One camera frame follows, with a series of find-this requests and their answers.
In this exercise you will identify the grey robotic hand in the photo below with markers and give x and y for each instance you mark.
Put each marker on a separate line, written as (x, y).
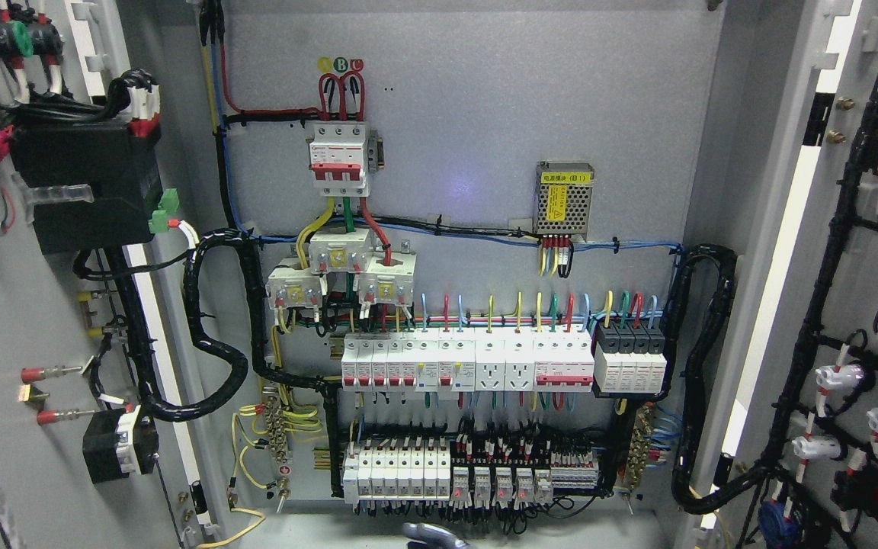
(424, 535)

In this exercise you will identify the grey cabinet door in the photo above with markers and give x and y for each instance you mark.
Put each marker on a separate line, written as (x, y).
(47, 499)
(793, 112)

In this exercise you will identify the black relay terminal row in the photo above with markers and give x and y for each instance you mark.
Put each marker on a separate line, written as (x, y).
(500, 470)

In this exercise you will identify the white lower breaker row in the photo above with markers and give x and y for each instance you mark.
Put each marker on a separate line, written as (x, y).
(401, 469)

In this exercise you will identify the white socket breaker row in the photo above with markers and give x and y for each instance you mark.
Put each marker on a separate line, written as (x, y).
(463, 360)

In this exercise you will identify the white current transformers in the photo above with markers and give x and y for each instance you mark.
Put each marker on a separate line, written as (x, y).
(337, 257)

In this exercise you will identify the black surge protector block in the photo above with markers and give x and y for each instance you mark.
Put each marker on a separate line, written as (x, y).
(629, 362)

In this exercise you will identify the metal mesh power supply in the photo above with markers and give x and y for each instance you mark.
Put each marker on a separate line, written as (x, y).
(564, 192)

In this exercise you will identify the red white main breaker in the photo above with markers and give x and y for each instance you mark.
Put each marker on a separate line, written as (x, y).
(342, 157)

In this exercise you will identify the black digital power meter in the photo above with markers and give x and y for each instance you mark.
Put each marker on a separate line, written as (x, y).
(101, 182)

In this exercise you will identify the white rotary selector switch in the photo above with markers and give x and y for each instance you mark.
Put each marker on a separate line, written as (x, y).
(118, 442)

